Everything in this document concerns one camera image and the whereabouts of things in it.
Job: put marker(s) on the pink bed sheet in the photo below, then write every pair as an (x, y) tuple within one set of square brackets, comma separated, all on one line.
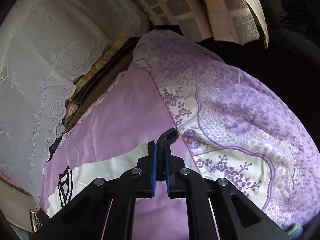
[(130, 110)]

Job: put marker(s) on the brown gold woven cloth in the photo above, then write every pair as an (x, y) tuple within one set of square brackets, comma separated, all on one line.
[(105, 75)]

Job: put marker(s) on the beige checked blanket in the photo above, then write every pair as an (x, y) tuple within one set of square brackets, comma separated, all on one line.
[(225, 10)]

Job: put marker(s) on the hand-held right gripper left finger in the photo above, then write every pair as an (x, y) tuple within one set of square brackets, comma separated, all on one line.
[(154, 170)]

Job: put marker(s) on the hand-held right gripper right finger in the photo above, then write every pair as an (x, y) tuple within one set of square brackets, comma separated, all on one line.
[(169, 180)]

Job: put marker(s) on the pink patterned pillow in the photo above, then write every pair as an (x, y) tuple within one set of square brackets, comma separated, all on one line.
[(72, 111)]

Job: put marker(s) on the pink floral cloth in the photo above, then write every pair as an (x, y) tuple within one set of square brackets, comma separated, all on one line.
[(12, 182)]

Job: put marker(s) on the light blue cloth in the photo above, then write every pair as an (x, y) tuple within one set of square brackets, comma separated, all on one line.
[(295, 231)]

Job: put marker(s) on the white sweater with black stripes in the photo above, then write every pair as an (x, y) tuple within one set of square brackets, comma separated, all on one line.
[(112, 167)]

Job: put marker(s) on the purple floral quilt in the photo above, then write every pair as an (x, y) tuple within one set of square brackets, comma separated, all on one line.
[(237, 105)]

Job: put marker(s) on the white lace cover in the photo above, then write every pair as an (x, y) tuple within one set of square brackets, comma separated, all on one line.
[(37, 67)]

